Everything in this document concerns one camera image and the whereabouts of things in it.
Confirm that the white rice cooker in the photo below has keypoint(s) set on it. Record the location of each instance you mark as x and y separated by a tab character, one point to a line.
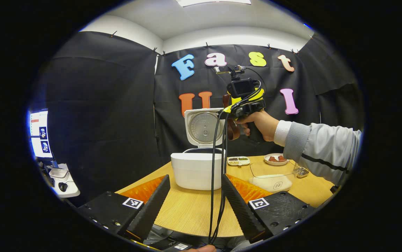
194	171

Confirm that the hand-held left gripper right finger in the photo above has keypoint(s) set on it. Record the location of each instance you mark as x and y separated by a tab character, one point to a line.
241	213

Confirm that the white side desk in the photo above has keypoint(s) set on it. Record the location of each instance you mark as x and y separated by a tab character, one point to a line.
71	189

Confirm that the white round plate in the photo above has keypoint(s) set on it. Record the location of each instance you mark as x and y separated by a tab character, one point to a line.
275	163

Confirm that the ceiling light panel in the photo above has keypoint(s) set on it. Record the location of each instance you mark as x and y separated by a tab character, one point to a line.
215	2

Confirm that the computer monitor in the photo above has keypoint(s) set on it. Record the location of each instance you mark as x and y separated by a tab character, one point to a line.
40	133

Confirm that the clear plastic tray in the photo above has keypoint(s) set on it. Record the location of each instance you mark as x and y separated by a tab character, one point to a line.
267	169

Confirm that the brown meat piece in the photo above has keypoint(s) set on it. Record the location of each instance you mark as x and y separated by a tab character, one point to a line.
272	159
282	158

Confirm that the white divided condiment dish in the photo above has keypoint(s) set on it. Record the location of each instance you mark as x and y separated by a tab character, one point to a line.
238	161

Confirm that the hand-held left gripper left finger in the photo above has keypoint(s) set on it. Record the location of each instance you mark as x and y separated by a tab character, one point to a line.
150	213

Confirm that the black computer mouse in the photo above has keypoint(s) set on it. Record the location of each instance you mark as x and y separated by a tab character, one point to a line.
63	187

